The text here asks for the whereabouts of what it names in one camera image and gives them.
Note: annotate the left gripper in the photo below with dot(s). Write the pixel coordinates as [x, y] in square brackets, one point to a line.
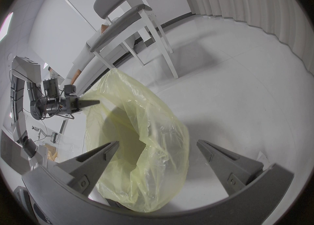
[71, 105]

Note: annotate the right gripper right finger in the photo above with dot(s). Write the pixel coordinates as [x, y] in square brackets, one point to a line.
[230, 170]

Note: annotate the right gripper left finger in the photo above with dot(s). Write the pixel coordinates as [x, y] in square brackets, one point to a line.
[85, 170]

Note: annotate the yellow plastic bag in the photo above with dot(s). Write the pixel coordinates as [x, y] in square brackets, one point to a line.
[159, 150]

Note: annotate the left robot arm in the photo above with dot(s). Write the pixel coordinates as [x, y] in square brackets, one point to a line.
[34, 77]

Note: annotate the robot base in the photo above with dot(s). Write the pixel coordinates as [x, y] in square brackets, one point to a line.
[23, 198]

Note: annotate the pale grey sofa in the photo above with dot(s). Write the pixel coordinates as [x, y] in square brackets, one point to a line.
[83, 59]

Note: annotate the orange cushion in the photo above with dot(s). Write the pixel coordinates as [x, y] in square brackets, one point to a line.
[104, 28]

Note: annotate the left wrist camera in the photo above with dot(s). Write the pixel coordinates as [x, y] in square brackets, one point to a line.
[70, 89]

